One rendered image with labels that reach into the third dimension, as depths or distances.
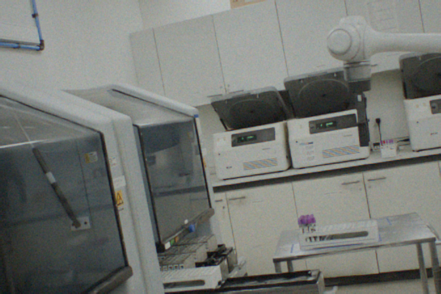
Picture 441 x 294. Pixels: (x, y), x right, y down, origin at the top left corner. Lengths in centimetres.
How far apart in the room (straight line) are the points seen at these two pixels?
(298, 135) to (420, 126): 85
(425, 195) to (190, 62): 206
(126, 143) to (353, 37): 78
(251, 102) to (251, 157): 47
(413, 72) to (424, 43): 263
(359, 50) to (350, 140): 245
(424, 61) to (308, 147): 103
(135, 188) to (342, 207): 254
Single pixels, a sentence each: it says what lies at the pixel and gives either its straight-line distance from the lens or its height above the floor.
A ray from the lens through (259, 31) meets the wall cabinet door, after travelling 455.
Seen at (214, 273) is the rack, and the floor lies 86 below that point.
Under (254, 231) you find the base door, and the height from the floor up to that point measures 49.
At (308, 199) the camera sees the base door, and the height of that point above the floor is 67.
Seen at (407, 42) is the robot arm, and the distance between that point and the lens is 180.
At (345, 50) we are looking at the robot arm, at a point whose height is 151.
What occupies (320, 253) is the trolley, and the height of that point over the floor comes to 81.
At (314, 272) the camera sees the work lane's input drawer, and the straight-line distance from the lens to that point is 197.
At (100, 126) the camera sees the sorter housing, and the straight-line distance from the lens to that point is 175.
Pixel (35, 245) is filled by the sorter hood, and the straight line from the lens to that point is 138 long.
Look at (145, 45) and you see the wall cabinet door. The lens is 483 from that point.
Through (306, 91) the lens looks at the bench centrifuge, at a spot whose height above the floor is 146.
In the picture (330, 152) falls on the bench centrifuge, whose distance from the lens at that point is 419.
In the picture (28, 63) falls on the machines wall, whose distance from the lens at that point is 353.
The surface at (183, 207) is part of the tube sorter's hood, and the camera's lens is 223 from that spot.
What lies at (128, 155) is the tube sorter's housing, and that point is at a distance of 188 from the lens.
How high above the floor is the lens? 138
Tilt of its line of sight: 3 degrees down
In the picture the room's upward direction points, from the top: 10 degrees counter-clockwise
